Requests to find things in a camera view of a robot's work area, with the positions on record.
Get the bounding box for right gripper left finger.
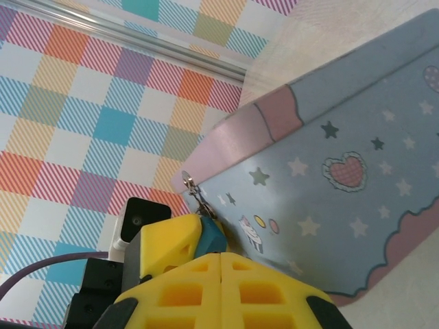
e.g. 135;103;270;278
91;252;222;329

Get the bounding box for aluminium corner post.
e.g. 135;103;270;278
0;0;250;82

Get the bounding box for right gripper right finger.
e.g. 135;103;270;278
221;252;353;329

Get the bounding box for blue cartoon tin box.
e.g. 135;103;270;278
171;8;439;308

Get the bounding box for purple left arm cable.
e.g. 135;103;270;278
0;251;110;295

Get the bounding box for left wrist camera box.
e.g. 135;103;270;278
109;197;172;261

